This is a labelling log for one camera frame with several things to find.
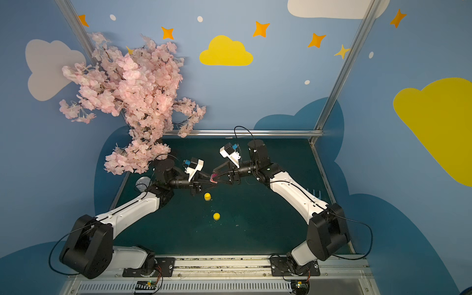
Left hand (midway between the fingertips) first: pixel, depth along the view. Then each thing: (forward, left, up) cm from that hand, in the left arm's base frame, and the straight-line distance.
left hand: (218, 179), depth 73 cm
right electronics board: (-33, -35, -27) cm, 55 cm away
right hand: (0, 0, +4) cm, 4 cm away
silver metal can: (+10, +40, -18) cm, 45 cm away
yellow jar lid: (-6, +2, -24) cm, 25 cm away
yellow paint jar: (+3, +8, -23) cm, 24 cm away
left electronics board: (-35, +28, -28) cm, 53 cm away
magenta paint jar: (0, +2, +3) cm, 4 cm away
